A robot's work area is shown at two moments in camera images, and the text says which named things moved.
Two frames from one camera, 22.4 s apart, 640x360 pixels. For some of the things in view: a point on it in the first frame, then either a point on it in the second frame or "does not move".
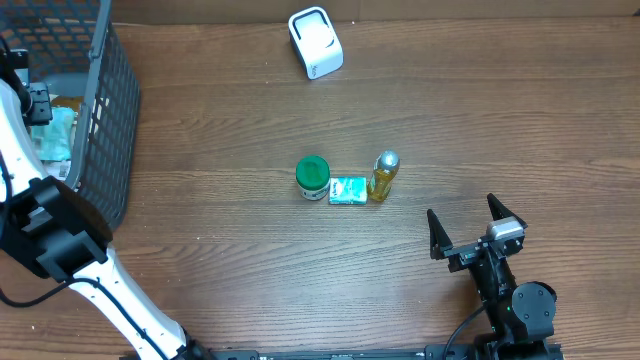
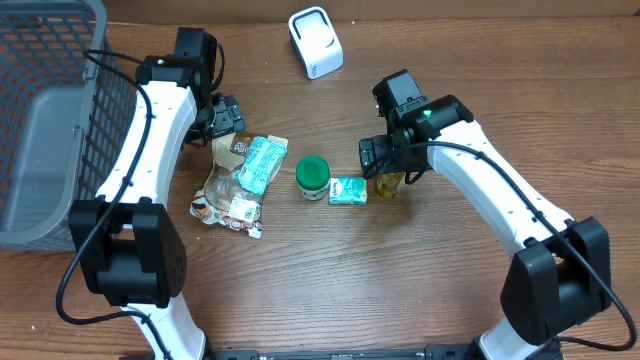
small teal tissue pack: [348, 190] does not move
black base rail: [490, 352] does not move
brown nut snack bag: [66, 102] → [244, 165]
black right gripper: [461, 256] → [384, 149]
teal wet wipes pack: [52, 142] → [264, 158]
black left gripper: [44, 115] → [227, 117]
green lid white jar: [312, 177] does not move
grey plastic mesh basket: [75, 48] does not move
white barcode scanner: [316, 41] does not move
